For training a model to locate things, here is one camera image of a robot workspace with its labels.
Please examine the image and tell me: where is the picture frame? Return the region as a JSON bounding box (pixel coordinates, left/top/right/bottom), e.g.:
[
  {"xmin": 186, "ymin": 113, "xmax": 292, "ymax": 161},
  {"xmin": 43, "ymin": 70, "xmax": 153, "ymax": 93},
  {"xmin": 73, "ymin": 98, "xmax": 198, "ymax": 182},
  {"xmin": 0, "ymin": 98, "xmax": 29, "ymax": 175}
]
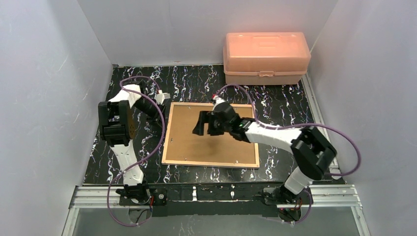
[{"xmin": 161, "ymin": 102, "xmax": 260, "ymax": 169}]

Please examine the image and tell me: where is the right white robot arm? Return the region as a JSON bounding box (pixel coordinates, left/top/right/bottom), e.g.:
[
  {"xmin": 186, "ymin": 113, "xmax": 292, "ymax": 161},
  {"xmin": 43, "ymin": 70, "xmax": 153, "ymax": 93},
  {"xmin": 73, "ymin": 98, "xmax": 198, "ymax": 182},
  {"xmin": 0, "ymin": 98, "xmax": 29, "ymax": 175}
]
[{"xmin": 192, "ymin": 102, "xmax": 337, "ymax": 203}]

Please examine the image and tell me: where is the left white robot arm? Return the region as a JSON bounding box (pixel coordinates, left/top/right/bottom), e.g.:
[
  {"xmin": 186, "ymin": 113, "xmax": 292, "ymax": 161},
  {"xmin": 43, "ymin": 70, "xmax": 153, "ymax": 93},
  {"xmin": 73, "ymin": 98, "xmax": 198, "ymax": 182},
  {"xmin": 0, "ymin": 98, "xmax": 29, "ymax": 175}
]
[{"xmin": 98, "ymin": 84, "xmax": 171, "ymax": 202}]

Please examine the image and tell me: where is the orange plastic storage box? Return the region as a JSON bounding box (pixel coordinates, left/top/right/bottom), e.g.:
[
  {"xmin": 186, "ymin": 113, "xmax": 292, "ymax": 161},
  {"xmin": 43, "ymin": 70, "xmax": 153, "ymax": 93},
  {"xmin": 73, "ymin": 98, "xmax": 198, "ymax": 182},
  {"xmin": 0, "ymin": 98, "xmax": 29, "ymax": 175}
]
[{"xmin": 223, "ymin": 32, "xmax": 311, "ymax": 86}]

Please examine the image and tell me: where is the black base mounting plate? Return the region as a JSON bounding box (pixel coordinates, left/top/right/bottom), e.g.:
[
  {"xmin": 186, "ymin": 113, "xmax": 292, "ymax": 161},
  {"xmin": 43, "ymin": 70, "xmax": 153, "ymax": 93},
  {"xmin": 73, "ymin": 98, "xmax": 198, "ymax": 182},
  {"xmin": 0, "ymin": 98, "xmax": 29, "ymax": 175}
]
[{"xmin": 119, "ymin": 182, "xmax": 314, "ymax": 220}]

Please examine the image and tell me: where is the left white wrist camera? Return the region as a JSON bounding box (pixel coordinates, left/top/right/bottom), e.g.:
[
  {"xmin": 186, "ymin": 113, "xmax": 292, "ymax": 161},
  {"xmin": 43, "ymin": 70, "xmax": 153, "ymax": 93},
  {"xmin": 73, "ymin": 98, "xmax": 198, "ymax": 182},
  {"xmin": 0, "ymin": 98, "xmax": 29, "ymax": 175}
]
[{"xmin": 155, "ymin": 90, "xmax": 171, "ymax": 105}]

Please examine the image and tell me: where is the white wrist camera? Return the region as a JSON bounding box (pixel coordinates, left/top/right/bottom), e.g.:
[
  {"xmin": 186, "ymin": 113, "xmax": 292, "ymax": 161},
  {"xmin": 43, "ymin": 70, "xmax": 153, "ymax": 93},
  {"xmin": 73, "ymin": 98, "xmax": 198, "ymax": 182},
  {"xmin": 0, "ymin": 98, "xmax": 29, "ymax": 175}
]
[
  {"xmin": 211, "ymin": 94, "xmax": 226, "ymax": 107},
  {"xmin": 155, "ymin": 90, "xmax": 171, "ymax": 105}
]

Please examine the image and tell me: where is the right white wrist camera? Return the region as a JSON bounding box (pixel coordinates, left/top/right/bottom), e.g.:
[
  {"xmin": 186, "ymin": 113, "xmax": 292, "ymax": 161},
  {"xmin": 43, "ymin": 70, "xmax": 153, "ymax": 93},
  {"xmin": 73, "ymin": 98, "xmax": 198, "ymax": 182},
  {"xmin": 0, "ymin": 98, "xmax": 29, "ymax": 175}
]
[{"xmin": 211, "ymin": 94, "xmax": 226, "ymax": 107}]

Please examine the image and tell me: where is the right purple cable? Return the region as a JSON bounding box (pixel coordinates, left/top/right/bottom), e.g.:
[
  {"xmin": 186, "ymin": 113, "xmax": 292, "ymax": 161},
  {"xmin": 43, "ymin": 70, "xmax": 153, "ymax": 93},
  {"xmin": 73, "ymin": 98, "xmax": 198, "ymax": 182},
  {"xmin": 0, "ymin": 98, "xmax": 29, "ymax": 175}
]
[{"xmin": 213, "ymin": 84, "xmax": 362, "ymax": 225}]

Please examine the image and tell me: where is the purple cable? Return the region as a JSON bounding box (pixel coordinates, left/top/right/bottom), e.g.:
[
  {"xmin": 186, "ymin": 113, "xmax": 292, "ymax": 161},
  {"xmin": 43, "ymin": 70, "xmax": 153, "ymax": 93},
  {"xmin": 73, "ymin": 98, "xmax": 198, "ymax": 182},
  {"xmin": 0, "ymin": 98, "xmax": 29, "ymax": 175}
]
[
  {"xmin": 213, "ymin": 84, "xmax": 362, "ymax": 225},
  {"xmin": 107, "ymin": 76, "xmax": 167, "ymax": 228}
]

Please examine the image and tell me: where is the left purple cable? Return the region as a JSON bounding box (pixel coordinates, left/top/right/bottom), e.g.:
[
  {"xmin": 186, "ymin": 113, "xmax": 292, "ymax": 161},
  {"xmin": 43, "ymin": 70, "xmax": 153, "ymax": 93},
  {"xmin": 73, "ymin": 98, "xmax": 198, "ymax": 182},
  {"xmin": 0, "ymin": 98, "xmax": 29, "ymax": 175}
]
[{"xmin": 107, "ymin": 76, "xmax": 167, "ymax": 228}]

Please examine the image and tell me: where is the aluminium rail frame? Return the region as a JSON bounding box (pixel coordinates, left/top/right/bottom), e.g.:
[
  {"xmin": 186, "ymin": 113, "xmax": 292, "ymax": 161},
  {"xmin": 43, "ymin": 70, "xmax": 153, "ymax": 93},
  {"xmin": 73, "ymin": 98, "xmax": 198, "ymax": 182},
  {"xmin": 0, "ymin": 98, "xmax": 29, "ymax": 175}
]
[{"xmin": 61, "ymin": 73, "xmax": 372, "ymax": 236}]

